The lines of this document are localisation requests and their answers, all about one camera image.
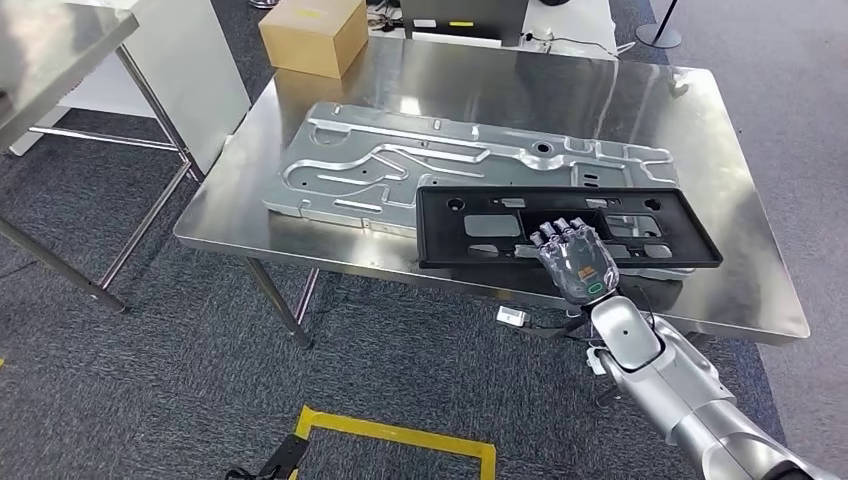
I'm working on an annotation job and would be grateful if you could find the black case with yellow label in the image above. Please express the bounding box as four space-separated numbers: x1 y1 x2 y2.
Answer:
398 0 531 49

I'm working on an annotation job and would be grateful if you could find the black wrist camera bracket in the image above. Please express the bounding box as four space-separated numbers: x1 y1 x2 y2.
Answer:
523 311 594 342
225 433 313 480

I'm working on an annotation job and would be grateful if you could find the black stanchion with round base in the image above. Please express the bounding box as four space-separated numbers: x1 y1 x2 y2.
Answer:
634 0 684 50

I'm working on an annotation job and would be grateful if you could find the black plastic plate frame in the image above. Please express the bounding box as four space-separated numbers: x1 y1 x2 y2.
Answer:
414 185 725 271

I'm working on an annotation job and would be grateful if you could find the cardboard box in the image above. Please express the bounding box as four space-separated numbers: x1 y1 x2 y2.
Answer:
258 0 370 80

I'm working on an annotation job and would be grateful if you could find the stamped metal panel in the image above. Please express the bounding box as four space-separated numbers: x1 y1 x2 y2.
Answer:
260 100 698 278

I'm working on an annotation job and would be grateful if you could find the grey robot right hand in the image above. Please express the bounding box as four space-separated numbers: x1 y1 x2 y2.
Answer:
528 216 621 307

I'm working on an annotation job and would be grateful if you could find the steel table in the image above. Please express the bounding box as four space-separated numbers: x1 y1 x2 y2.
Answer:
0 0 203 316

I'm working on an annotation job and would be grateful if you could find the black left wrist camera bracket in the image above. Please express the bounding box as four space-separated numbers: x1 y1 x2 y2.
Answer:
225 433 313 480

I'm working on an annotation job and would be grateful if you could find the white cabinet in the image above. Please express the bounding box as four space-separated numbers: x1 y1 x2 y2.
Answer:
7 0 253 177

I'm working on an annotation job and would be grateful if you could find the black right wrist camera bracket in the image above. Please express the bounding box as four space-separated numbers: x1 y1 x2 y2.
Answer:
523 311 594 342

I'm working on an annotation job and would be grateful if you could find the yellow floor tape square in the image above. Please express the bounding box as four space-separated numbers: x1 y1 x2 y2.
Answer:
290 405 497 480

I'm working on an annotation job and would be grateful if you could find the steel workbench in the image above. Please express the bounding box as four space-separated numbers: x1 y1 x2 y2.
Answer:
172 34 812 351

